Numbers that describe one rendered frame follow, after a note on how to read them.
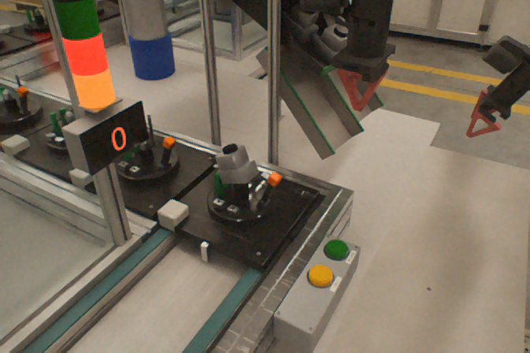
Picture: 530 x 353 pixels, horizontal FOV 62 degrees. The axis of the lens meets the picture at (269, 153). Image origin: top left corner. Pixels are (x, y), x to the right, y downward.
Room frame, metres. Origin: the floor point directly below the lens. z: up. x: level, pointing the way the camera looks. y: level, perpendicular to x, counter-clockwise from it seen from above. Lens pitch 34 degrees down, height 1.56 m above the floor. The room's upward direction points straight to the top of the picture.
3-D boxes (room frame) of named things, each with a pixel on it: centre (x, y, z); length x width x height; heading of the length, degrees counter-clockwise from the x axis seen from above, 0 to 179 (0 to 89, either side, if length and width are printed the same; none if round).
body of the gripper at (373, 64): (0.63, -0.14, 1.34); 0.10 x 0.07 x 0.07; 149
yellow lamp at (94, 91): (0.58, 0.25, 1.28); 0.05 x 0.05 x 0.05
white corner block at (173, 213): (0.65, 0.19, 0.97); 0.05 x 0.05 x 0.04; 60
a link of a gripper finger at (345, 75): (0.64, -0.15, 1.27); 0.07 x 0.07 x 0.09; 59
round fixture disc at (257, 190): (0.68, 0.06, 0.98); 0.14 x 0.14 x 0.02
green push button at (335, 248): (0.56, -0.12, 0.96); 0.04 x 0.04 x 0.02
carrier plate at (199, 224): (0.68, 0.06, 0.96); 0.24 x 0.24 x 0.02; 60
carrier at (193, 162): (0.81, 0.28, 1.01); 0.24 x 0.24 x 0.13; 60
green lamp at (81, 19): (0.58, 0.25, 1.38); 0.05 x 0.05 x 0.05
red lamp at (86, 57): (0.58, 0.25, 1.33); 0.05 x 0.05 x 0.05
